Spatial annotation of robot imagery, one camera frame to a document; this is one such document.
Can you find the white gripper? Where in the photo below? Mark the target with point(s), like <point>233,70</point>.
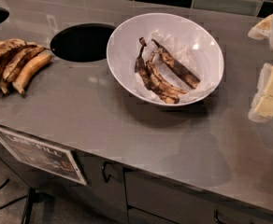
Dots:
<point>262,103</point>

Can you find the dark overripe banana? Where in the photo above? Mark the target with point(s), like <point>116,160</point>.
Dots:
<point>167,92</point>
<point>140,67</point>
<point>179,69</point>

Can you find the white bowl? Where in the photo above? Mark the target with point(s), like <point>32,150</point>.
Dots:
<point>123,45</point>

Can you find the white paper bowl liner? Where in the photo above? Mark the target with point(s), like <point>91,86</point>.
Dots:
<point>202,58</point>

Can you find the yellow banana on counter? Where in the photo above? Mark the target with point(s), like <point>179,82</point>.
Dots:
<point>27,72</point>

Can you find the brown spotted banana front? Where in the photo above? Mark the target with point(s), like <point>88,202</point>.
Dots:
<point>16,64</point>

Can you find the brown spotted banana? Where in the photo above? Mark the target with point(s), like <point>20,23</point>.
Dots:
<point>16,64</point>
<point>11,44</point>

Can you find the brown spotted banana top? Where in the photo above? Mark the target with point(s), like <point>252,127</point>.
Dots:
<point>11,44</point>

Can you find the landfill sign on cabinet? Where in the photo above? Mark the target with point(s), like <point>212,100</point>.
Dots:
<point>41,155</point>

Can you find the black drawer handle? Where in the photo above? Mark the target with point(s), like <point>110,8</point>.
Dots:
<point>220,218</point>

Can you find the black cabinet door handle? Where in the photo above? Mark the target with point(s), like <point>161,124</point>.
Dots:
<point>106,176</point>

